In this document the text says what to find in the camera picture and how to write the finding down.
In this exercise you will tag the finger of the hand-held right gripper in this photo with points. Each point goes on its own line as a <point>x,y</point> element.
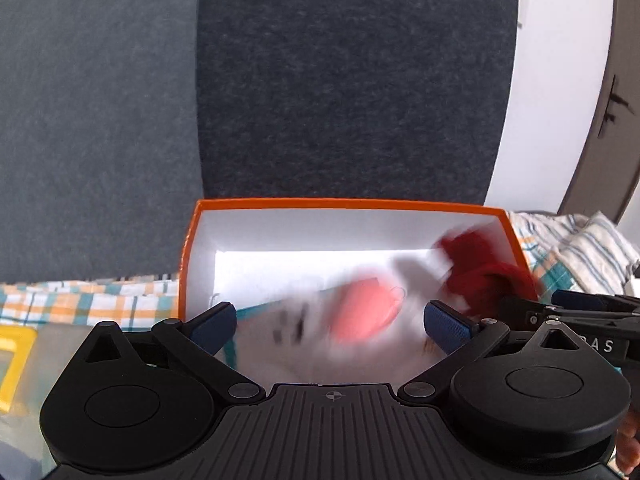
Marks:
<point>520,307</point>
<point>575,299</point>

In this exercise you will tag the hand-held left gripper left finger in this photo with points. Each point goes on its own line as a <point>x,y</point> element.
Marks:
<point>215,325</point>

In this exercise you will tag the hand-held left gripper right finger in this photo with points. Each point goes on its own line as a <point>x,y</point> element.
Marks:
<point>447,327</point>

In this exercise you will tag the dark red fluffy sock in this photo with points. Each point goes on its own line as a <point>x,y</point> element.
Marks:
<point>475,265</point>

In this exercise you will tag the white plush toy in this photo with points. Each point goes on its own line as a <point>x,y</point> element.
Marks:
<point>360,310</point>

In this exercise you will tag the orange cardboard box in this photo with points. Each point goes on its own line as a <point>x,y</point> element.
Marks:
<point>350,230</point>

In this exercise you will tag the striped white blanket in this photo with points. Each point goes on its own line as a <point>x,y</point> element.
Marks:
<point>595,245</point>

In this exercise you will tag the clear plastic storage box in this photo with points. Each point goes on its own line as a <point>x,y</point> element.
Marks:
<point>20,370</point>

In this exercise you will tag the grey fabric headboard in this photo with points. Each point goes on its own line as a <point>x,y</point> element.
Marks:
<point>300,85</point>

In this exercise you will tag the brown door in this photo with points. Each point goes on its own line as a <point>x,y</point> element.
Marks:
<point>600,35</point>

